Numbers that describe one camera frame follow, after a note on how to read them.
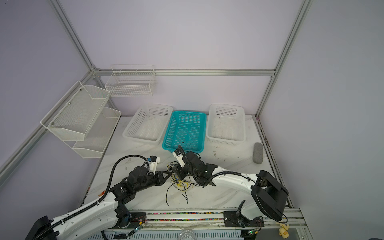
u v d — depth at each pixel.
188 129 1.12
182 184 0.82
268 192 0.43
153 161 0.72
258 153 0.96
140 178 0.60
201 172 0.62
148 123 1.16
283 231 0.69
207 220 0.75
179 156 0.70
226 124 1.12
